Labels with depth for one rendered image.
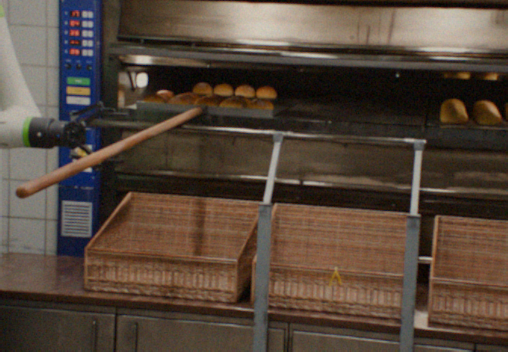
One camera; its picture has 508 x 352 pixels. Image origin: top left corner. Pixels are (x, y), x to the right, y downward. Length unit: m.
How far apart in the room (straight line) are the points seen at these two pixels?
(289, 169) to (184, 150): 0.43
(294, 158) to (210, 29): 0.59
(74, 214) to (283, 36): 1.09
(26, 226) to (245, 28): 1.20
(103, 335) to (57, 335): 0.16
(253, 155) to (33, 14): 1.01
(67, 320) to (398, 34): 1.57
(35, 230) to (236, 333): 1.10
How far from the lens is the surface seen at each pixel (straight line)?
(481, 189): 3.83
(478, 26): 3.80
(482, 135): 3.82
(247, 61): 3.72
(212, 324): 3.49
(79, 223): 4.10
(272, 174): 3.39
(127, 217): 3.99
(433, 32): 3.79
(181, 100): 4.00
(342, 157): 3.86
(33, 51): 4.11
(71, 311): 3.63
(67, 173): 2.48
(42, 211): 4.18
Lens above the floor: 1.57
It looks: 9 degrees down
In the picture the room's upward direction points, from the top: 2 degrees clockwise
